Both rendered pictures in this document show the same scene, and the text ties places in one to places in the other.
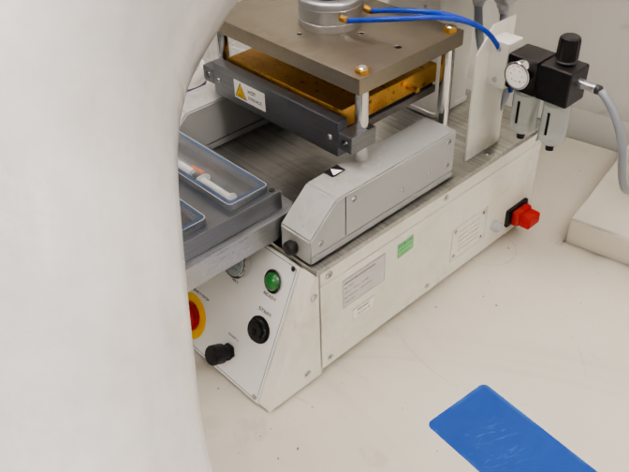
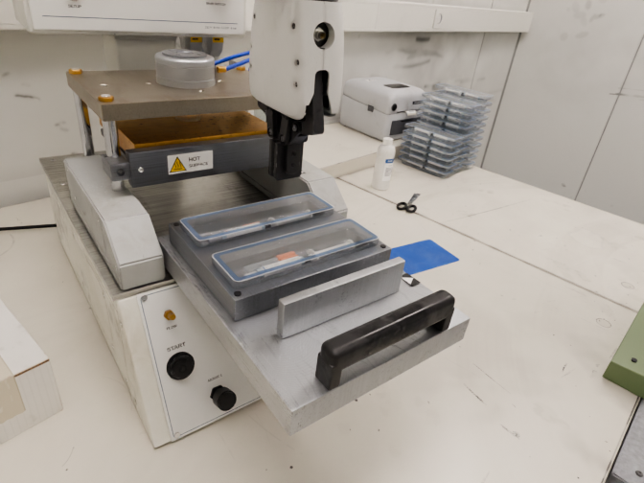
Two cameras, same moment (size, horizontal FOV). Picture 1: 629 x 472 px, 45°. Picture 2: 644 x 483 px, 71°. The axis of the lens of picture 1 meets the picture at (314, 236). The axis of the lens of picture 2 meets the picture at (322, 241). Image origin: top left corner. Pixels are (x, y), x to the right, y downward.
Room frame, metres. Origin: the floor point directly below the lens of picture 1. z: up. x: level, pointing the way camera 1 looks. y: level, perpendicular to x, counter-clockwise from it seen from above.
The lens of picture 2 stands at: (0.64, 0.61, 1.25)
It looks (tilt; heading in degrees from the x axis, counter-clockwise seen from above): 30 degrees down; 272
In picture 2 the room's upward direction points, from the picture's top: 7 degrees clockwise
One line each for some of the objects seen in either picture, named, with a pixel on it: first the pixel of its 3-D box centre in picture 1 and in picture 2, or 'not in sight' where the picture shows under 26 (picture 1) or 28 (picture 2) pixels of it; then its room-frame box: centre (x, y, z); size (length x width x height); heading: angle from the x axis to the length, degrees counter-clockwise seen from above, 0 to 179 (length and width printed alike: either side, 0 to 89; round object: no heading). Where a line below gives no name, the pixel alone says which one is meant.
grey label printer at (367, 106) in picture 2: not in sight; (382, 107); (0.55, -1.04, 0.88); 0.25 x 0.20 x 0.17; 136
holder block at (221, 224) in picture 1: (169, 193); (279, 244); (0.71, 0.16, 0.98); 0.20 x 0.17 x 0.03; 42
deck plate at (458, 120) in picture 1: (349, 140); (183, 192); (0.91, -0.05, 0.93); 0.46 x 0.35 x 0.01; 132
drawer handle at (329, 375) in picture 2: not in sight; (391, 333); (0.59, 0.30, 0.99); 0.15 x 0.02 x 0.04; 42
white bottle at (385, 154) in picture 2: not in sight; (383, 163); (0.55, -0.62, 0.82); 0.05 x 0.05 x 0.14
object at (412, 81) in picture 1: (334, 56); (193, 113); (0.88, -0.03, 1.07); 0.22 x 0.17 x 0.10; 42
